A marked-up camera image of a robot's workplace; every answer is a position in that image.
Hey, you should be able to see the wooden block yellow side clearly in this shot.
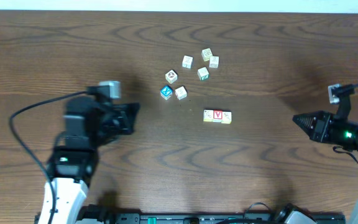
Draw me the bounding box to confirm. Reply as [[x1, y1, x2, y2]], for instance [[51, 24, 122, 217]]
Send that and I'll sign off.
[[221, 111, 232, 124]]

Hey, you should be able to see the red letter block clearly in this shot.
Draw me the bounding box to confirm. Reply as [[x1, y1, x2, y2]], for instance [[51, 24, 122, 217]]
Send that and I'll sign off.
[[213, 110, 223, 123]]

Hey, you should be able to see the wooden block red side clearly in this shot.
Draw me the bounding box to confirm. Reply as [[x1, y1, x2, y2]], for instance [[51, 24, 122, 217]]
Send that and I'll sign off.
[[175, 86, 187, 100]]

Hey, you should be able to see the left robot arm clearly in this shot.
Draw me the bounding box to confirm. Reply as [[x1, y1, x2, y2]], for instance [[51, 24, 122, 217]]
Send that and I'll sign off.
[[39, 81, 140, 223]]

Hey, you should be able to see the blue letter block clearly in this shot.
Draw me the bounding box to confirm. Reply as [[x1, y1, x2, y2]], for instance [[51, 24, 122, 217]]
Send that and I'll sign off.
[[160, 85, 173, 100]]

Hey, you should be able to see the wooden block brown circle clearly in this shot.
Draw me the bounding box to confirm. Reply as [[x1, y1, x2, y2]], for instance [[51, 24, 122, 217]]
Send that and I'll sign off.
[[165, 70, 178, 84]]

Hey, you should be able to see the wooden block beside top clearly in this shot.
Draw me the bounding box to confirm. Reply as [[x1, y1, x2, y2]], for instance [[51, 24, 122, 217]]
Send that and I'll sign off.
[[209, 56, 219, 68]]

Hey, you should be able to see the wooden block green side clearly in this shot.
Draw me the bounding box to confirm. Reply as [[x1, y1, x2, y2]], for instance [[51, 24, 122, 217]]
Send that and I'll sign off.
[[197, 67, 209, 80]]

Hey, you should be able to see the left black cable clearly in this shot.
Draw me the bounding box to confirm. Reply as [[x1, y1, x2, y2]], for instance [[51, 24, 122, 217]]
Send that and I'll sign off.
[[8, 90, 90, 224]]

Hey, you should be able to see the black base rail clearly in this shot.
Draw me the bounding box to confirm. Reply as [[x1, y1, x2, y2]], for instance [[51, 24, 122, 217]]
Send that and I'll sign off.
[[51, 203, 346, 224]]

